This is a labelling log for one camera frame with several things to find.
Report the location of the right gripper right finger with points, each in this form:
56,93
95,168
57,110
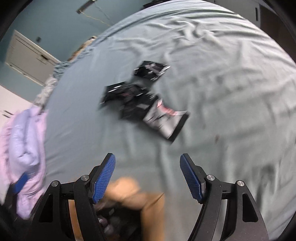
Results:
193,177

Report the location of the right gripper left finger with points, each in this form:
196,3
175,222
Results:
101,178

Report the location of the large silver deer packet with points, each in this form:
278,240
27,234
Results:
166,121

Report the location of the black snack packet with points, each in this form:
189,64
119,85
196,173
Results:
150,70
137,101
113,92

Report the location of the black snack packets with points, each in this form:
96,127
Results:
119,222

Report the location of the crumpled brown paper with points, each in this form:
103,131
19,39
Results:
122,188

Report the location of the lilac pillow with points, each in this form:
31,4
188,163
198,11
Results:
23,152

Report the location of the cardboard box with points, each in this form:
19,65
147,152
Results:
151,206

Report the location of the teal bed sheet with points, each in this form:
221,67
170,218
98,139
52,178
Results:
237,84

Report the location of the white wardrobe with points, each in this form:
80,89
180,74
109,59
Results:
10,103

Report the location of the white door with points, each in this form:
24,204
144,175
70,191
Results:
29,59

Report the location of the black wall strip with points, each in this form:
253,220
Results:
85,6

